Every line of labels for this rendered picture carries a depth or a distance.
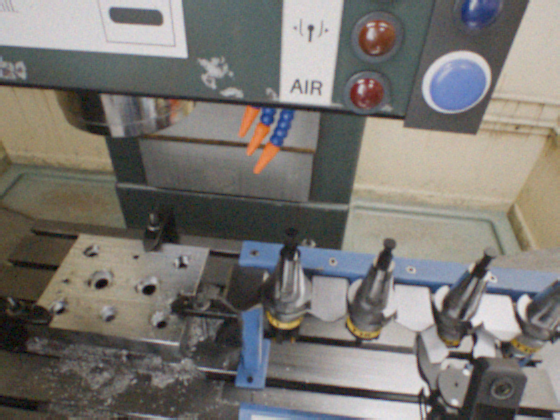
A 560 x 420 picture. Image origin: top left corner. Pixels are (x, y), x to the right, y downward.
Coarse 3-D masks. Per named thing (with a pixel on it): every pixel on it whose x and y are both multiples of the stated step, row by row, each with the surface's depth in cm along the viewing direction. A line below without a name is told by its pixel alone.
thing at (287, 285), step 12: (276, 264) 51; (288, 264) 49; (300, 264) 50; (276, 276) 51; (288, 276) 50; (300, 276) 51; (276, 288) 52; (288, 288) 51; (300, 288) 52; (288, 300) 52
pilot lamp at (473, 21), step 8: (472, 0) 20; (480, 0) 20; (488, 0) 20; (496, 0) 20; (464, 8) 20; (472, 8) 20; (480, 8) 20; (488, 8) 20; (496, 8) 20; (464, 16) 20; (472, 16) 20; (480, 16) 20; (488, 16) 20; (496, 16) 20; (472, 24) 20; (480, 24) 20; (488, 24) 20
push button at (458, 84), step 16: (448, 64) 22; (464, 64) 22; (432, 80) 23; (448, 80) 22; (464, 80) 22; (480, 80) 22; (432, 96) 23; (448, 96) 23; (464, 96) 23; (480, 96) 23
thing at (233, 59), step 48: (192, 0) 22; (240, 0) 21; (432, 0) 20; (0, 48) 25; (48, 48) 24; (192, 48) 24; (240, 48) 23; (144, 96) 27; (192, 96) 26; (240, 96) 25; (336, 96) 25
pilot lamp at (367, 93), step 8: (360, 80) 23; (368, 80) 23; (376, 80) 23; (352, 88) 24; (360, 88) 23; (368, 88) 23; (376, 88) 23; (352, 96) 24; (360, 96) 24; (368, 96) 24; (376, 96) 24; (360, 104) 24; (368, 104) 24; (376, 104) 24
